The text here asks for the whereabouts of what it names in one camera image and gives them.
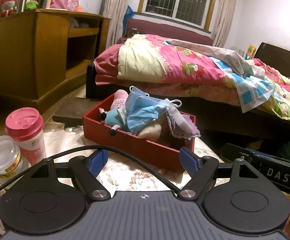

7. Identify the yellow carton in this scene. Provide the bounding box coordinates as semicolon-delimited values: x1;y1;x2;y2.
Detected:
244;45;257;60

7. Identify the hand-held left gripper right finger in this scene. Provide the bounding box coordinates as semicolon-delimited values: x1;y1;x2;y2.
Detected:
177;147;266;202

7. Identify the maroon sofa back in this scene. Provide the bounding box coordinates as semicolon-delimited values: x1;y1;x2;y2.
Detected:
125;17;214;47

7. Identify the pink printed quilt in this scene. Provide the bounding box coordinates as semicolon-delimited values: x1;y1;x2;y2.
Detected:
94;34;290;121

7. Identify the red cardboard box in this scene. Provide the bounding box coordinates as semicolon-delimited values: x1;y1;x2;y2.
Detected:
82;92;197;173

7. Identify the pale sheet with blue squares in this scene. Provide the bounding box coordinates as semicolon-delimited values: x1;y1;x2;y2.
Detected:
164;39;276;113

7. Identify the dark wooden bench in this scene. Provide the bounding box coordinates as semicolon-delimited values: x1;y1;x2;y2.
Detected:
52;97;105;128

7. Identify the wooden cabinet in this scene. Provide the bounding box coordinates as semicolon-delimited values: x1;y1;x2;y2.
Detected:
0;9;112;108

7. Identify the barred window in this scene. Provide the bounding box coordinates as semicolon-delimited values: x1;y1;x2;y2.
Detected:
139;0;220;32

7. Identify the purple towel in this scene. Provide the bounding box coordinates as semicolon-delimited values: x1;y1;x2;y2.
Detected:
165;105;201;141

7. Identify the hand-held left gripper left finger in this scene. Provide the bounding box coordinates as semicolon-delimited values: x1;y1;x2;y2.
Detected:
26;149;111;201

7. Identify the pink lidded cup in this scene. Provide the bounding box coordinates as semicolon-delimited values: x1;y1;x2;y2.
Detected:
5;107;47;167

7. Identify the beige curtain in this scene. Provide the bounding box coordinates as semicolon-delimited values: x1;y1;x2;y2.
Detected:
211;0;241;48
101;0;149;49

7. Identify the blue bag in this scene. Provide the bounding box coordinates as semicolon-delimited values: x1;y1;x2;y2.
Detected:
122;5;134;34

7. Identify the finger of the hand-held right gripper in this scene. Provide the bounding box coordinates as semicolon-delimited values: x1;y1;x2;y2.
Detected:
221;142;258;164

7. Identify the black cable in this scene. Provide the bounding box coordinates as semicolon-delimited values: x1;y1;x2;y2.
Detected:
0;145;183;205

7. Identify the green toy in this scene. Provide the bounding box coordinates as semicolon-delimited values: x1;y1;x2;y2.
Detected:
25;0;39;11

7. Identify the clear glass jar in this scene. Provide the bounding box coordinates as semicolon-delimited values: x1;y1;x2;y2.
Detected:
0;135;32;190

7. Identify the pink pig plush toy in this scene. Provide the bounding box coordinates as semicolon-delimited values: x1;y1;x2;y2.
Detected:
99;89;131;137

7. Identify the red and white plush doll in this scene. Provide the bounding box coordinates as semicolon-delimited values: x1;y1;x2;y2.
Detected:
0;0;18;18

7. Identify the dark wooden headboard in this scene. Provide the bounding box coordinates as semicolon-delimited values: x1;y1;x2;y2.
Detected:
254;42;290;85

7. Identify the grey cloth bundle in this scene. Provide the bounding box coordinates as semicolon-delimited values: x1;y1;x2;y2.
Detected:
69;17;89;29

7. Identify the blue face mask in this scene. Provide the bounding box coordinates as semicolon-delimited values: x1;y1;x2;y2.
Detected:
129;85;183;108
126;97;172;135

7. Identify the beige soft cloth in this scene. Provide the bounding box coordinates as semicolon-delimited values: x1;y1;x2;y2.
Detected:
137;121;164;141

